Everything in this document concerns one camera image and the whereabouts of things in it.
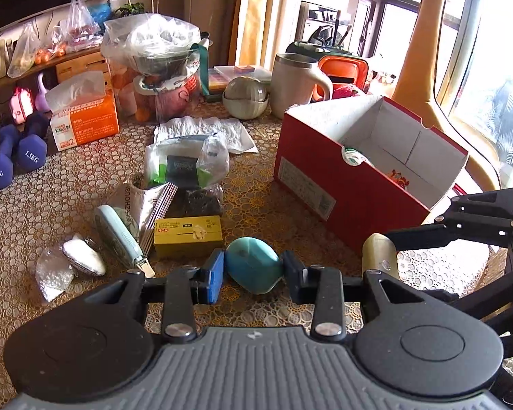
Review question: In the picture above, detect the black crinkled packet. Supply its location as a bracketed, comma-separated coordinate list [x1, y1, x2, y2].
[173, 186, 224, 218]

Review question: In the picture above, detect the cream round ceramic holder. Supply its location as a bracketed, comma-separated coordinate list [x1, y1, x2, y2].
[222, 76, 269, 120]

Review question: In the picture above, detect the wooden sideboard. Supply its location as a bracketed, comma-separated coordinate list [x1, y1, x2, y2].
[0, 45, 113, 100]

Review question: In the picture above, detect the beige mug with handle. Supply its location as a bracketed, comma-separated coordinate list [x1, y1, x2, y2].
[270, 52, 334, 119]

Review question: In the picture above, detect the clear bag of white powder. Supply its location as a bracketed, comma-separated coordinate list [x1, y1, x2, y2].
[63, 234, 107, 276]

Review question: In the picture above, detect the small cream bottle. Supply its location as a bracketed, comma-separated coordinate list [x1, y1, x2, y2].
[363, 233, 400, 280]

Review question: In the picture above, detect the pale green slim device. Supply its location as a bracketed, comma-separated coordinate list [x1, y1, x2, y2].
[95, 204, 155, 278]

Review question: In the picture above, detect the row of small oranges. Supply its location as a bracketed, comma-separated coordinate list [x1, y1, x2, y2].
[34, 43, 67, 63]

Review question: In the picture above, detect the clear box with colourful contents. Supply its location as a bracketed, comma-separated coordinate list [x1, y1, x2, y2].
[208, 65, 272, 95]

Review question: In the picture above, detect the plastic bag with black box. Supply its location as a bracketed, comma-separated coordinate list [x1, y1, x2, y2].
[144, 134, 231, 189]

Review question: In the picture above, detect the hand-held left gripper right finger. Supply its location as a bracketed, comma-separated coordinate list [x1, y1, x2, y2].
[282, 251, 411, 337]

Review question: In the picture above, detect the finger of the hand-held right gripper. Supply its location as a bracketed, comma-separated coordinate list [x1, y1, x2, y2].
[387, 187, 513, 261]
[425, 260, 513, 338]

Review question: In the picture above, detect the purple kettlebell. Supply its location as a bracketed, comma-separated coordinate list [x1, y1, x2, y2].
[34, 72, 54, 114]

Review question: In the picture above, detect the red and gold trinket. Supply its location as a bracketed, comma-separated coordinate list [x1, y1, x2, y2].
[385, 168, 413, 191]

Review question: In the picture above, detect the pink small bag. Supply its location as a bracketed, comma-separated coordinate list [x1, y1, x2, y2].
[9, 87, 34, 122]

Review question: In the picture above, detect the red cardboard box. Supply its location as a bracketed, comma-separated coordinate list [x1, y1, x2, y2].
[274, 93, 471, 258]

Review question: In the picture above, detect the crumpled silver foil pouch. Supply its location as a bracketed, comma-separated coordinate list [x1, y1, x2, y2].
[107, 175, 155, 240]

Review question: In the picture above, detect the orange plastic container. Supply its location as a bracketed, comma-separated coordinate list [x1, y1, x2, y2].
[317, 55, 370, 95]

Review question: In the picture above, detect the white flat paper bag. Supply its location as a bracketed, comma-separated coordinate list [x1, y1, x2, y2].
[154, 117, 259, 154]

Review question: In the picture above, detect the teal oval plastic case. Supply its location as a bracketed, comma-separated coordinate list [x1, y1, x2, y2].
[225, 237, 282, 295]

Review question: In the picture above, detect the blue dumbbell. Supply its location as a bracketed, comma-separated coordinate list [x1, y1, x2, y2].
[0, 125, 21, 189]
[18, 113, 51, 167]

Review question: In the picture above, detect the dark green case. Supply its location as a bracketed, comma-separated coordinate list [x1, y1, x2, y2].
[286, 40, 353, 58]

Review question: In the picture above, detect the yellow rectangular carton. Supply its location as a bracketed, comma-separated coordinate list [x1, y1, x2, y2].
[154, 216, 224, 259]

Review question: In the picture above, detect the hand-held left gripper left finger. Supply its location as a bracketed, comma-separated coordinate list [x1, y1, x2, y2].
[124, 249, 226, 342]

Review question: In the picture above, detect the empty clear plastic bag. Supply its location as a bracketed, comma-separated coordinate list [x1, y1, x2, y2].
[36, 248, 75, 302]

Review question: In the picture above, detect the orange tissue box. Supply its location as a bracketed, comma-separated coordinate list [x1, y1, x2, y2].
[46, 70, 120, 151]

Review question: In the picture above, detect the teal strap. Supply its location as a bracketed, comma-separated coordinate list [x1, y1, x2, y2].
[192, 36, 213, 95]

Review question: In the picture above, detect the tan wooden chair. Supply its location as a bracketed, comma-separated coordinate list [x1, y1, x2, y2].
[392, 0, 502, 193]

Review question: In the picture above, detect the plastic bag with red contents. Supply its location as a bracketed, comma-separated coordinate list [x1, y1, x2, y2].
[53, 0, 102, 52]

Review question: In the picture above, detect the white and green tape roll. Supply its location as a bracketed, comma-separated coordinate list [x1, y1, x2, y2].
[341, 145, 374, 167]

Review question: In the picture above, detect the pink woven basket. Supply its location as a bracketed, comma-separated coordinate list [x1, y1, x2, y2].
[134, 72, 201, 122]

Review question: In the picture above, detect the blue plastic bag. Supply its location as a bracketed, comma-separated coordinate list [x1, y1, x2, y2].
[85, 2, 112, 26]

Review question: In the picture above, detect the large clear bag over bowl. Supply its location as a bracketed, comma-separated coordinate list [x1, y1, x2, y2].
[100, 14, 201, 82]

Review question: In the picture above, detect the clear bag of fruit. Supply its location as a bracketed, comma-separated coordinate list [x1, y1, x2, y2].
[6, 21, 41, 78]

